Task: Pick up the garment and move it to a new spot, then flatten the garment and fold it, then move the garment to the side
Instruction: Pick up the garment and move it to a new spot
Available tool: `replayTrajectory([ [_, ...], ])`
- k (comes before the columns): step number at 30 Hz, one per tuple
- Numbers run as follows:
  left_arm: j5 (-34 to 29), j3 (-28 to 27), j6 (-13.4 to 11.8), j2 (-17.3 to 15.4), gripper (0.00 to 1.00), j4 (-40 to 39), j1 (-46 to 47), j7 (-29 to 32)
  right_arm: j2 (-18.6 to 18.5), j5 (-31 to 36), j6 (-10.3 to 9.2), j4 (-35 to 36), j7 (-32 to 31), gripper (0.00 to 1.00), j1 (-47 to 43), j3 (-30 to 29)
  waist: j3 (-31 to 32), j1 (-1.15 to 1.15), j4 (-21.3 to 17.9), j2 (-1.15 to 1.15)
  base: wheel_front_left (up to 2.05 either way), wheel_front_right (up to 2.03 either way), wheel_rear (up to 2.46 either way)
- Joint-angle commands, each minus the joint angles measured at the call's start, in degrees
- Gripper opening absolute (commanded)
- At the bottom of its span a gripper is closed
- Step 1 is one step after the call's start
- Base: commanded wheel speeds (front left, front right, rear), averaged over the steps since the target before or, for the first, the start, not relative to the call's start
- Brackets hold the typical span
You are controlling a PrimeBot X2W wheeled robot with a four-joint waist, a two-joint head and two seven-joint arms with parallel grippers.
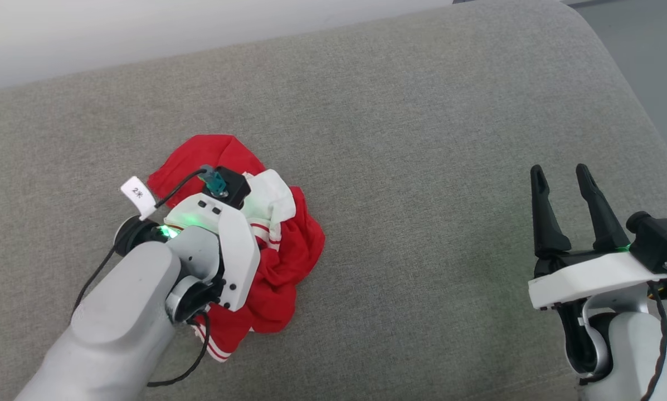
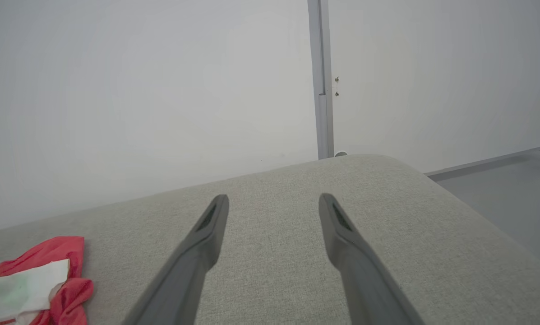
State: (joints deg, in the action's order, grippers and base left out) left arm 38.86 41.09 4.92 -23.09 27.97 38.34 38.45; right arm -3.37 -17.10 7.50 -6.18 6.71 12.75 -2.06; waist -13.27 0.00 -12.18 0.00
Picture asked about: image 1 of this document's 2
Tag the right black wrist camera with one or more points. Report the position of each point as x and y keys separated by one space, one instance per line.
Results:
x=659 y=239

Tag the left white grey robot arm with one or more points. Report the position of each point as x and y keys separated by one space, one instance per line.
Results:
x=121 y=312

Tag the grey fabric sofa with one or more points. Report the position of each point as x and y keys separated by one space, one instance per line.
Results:
x=394 y=167

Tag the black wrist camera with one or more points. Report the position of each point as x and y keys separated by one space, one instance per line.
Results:
x=233 y=186
x=659 y=239

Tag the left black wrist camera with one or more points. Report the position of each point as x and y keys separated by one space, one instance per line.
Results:
x=233 y=186

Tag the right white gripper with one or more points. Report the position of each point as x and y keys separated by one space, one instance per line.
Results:
x=589 y=275

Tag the red jersey garment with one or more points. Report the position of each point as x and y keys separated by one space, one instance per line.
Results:
x=288 y=262

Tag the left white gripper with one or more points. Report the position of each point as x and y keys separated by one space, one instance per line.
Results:
x=238 y=256

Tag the right white grey robot arm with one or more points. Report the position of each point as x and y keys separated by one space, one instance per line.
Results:
x=628 y=351

